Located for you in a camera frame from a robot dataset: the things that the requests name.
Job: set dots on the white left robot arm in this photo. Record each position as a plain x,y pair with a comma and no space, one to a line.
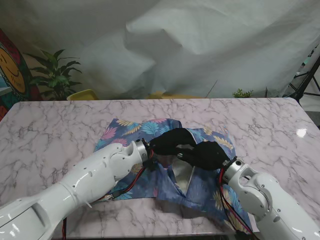
67,190

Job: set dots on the white pillow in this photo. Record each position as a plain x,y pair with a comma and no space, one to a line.
182,175

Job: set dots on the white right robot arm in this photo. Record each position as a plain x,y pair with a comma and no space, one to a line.
265,200

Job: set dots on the colourful smiley painted board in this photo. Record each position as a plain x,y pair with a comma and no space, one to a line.
12,70

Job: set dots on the black tripod stand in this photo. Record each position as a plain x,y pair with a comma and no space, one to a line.
306,80

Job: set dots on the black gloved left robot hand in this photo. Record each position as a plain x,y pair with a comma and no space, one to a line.
170,142

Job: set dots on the yellow plastic chair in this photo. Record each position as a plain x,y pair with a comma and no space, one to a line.
82,95

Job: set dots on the mustard yellow fabric item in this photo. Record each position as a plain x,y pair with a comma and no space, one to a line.
160,95

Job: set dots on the large green potted plant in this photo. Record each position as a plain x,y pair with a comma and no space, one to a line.
56,75

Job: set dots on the blue leaf print pillowcase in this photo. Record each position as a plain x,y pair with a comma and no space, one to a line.
170,185

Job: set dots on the white backdrop sheet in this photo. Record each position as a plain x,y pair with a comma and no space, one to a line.
175,37

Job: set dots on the thin brown stick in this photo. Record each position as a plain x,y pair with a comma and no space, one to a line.
212,88

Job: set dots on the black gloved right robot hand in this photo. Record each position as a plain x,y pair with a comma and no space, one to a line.
207,155

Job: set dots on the small green plant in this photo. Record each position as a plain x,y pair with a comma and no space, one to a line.
242,94

